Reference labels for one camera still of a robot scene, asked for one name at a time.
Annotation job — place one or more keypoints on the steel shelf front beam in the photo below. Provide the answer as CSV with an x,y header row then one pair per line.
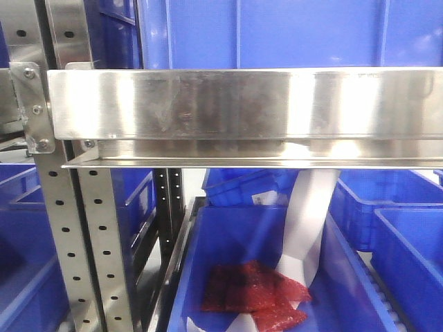
x,y
336,118

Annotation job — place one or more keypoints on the blue tray with contents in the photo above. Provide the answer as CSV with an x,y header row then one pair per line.
x,y
344,299

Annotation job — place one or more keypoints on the blue bin rear centre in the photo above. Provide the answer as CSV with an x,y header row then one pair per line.
x,y
250,186

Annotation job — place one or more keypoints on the red mesh bag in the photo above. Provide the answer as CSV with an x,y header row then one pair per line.
x,y
256,289

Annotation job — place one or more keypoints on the blue bin rear right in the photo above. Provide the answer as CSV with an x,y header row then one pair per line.
x,y
359,192

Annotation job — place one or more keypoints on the large blue bin upper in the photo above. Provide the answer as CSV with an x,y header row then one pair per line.
x,y
285,34

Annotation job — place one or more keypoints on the blue bin lower right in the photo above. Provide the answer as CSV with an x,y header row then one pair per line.
x,y
407,255

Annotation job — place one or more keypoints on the blue bin lower left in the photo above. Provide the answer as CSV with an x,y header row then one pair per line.
x,y
33,296

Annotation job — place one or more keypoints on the perforated steel upright post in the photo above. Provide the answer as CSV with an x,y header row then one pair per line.
x,y
95,262

